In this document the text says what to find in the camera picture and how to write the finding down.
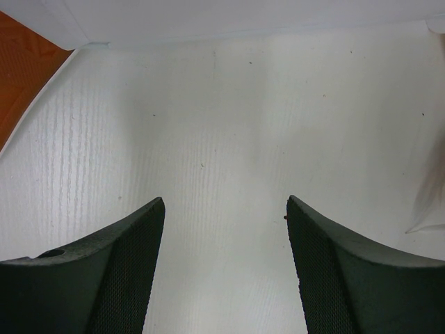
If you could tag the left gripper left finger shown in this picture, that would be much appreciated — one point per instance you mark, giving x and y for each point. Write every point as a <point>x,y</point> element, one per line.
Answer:
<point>100,283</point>

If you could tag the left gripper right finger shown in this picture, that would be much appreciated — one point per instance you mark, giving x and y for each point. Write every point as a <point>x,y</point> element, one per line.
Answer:
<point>349,283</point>

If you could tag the grey sneaker orange sole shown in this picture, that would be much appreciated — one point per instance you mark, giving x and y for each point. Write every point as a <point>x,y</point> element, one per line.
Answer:
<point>28,62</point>

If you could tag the white cabinet door panel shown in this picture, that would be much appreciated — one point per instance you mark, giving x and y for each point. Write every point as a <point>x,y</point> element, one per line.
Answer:
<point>121,24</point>

